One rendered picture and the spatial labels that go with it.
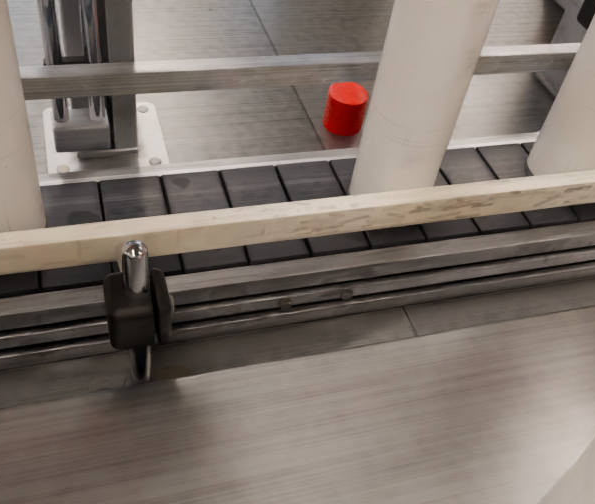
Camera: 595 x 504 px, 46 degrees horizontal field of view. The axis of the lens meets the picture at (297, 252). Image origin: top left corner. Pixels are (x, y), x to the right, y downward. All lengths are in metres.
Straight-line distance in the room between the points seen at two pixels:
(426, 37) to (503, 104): 0.33
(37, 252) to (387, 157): 0.20
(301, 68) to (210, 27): 0.31
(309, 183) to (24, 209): 0.18
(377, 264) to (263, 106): 0.24
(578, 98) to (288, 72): 0.18
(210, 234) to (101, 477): 0.14
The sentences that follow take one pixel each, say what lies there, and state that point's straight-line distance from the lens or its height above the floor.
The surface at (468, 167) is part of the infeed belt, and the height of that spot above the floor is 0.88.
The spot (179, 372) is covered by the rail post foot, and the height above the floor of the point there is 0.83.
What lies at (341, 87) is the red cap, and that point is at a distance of 0.59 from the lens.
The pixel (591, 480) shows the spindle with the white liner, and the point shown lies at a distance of 0.19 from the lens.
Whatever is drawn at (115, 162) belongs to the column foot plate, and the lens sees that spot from 0.54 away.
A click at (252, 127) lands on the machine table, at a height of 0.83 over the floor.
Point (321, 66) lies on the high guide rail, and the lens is 0.43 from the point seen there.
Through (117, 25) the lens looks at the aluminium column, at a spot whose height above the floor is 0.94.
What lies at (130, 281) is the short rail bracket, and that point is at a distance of 0.33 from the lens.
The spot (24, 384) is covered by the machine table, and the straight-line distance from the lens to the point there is 0.42.
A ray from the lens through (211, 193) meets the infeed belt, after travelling 0.45.
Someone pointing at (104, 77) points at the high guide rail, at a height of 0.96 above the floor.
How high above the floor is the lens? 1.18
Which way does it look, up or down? 46 degrees down
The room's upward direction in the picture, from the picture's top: 11 degrees clockwise
